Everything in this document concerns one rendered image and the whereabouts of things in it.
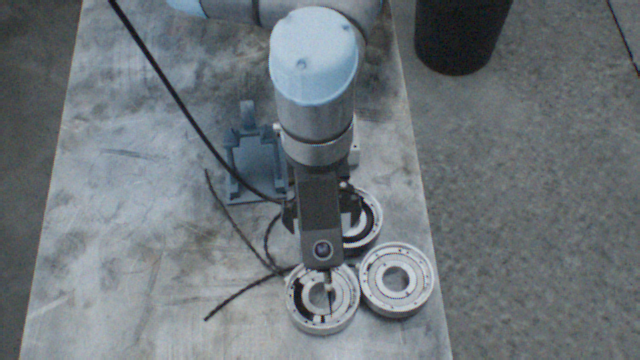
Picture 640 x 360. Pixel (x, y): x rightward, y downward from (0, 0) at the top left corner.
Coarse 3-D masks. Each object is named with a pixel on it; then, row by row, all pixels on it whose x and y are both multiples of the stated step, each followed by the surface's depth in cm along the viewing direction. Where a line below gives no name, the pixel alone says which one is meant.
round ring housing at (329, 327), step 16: (304, 272) 92; (336, 272) 92; (352, 272) 91; (288, 288) 91; (304, 288) 91; (320, 288) 93; (336, 288) 91; (352, 288) 91; (288, 304) 89; (304, 304) 90; (336, 304) 89; (352, 304) 89; (304, 320) 88; (336, 320) 88; (352, 320) 89
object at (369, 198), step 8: (360, 192) 98; (368, 192) 97; (368, 200) 98; (376, 200) 97; (376, 208) 97; (360, 216) 97; (376, 216) 97; (360, 224) 96; (352, 232) 95; (376, 232) 94; (368, 240) 93; (376, 240) 96; (344, 248) 93; (352, 248) 93; (360, 248) 94; (368, 248) 95
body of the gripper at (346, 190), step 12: (288, 156) 66; (348, 156) 67; (288, 168) 73; (300, 168) 66; (312, 168) 65; (324, 168) 66; (336, 168) 67; (348, 168) 73; (288, 180) 72; (288, 192) 72; (348, 192) 72; (348, 204) 74
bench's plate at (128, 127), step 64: (128, 0) 126; (384, 0) 125; (128, 64) 117; (192, 64) 117; (256, 64) 117; (384, 64) 116; (64, 128) 110; (128, 128) 110; (192, 128) 109; (384, 128) 109; (64, 192) 103; (128, 192) 103; (192, 192) 103; (384, 192) 102; (64, 256) 97; (128, 256) 97; (192, 256) 97; (64, 320) 92; (128, 320) 92; (192, 320) 92; (256, 320) 92; (384, 320) 91
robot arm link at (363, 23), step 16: (272, 0) 62; (288, 0) 61; (304, 0) 61; (320, 0) 59; (336, 0) 59; (352, 0) 59; (368, 0) 61; (272, 16) 63; (352, 16) 59; (368, 16) 61; (368, 32) 61
